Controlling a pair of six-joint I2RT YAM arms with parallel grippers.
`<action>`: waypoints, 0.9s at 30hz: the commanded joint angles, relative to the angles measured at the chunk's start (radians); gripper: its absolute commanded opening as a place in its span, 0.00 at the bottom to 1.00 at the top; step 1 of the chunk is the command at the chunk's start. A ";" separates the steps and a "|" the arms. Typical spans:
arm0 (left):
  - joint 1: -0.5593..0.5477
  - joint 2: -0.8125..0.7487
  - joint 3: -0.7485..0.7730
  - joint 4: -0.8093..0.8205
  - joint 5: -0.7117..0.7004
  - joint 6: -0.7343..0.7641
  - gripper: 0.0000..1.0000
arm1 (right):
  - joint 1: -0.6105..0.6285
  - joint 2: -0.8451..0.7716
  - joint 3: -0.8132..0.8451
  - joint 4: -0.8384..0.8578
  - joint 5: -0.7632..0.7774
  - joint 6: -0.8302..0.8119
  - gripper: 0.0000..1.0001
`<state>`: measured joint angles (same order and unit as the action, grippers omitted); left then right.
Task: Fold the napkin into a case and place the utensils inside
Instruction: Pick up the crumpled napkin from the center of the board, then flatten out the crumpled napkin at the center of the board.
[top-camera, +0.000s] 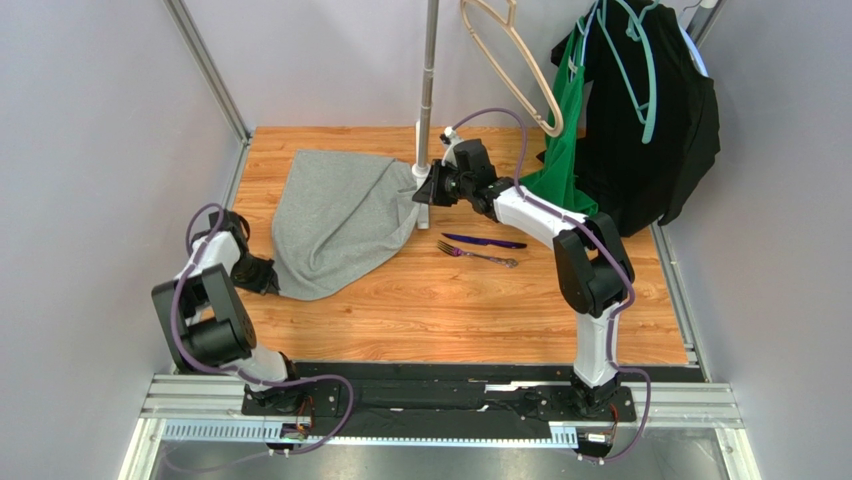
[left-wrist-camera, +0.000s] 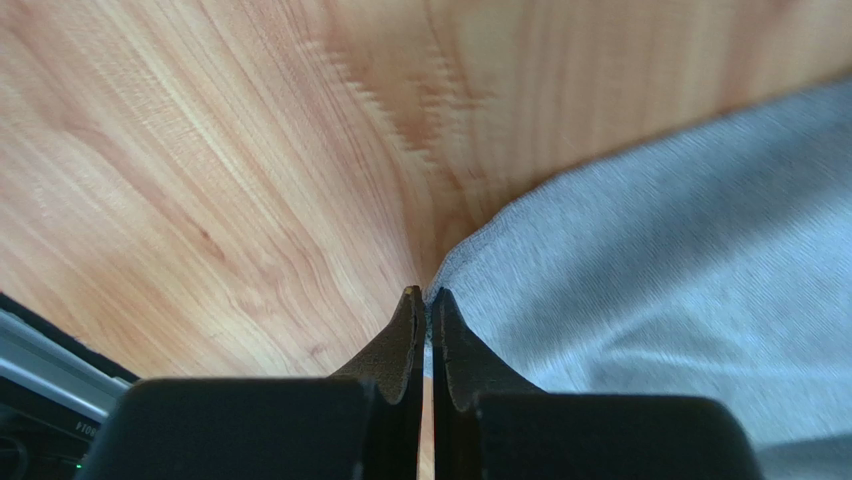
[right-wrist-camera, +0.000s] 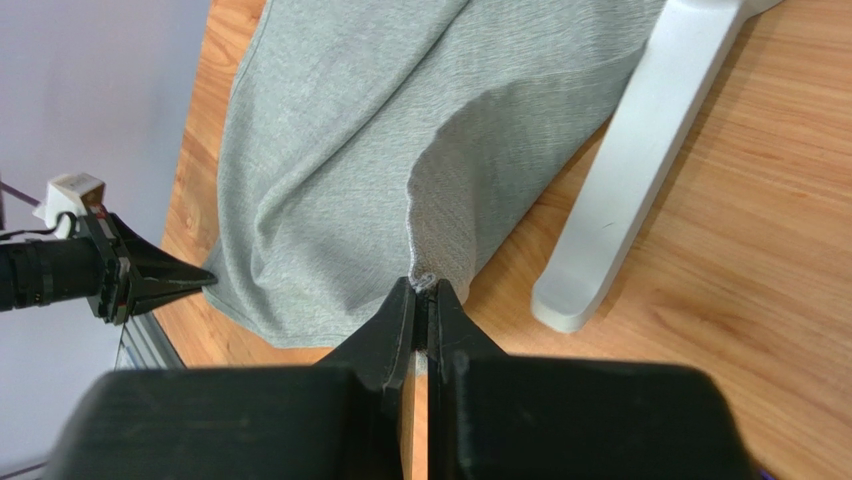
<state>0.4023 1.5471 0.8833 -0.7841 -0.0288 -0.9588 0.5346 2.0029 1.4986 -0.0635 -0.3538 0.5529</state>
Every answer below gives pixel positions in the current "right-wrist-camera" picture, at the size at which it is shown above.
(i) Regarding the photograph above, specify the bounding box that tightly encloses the grey cloth napkin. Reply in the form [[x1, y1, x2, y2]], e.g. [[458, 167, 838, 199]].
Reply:
[[204, 1, 662, 348]]

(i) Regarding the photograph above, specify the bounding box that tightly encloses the aluminium frame rail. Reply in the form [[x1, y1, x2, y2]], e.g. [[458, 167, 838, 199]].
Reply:
[[115, 313, 186, 370]]

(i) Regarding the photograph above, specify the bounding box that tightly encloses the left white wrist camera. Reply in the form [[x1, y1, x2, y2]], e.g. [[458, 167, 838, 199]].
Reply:
[[33, 173, 106, 239]]

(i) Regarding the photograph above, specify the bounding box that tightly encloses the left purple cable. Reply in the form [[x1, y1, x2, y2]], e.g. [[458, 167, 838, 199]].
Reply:
[[0, 179, 41, 208]]

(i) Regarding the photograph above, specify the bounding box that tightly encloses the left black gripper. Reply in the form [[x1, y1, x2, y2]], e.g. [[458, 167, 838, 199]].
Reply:
[[76, 207, 217, 325]]

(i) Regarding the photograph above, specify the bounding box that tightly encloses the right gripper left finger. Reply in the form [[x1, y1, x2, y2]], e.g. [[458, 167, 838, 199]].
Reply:
[[318, 277, 417, 479]]

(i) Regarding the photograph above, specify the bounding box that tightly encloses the white stand base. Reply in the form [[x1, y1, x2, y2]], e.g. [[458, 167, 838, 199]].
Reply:
[[531, 0, 777, 332]]

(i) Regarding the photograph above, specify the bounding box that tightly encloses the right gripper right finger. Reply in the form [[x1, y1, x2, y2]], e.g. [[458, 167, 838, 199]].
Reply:
[[427, 279, 505, 479]]

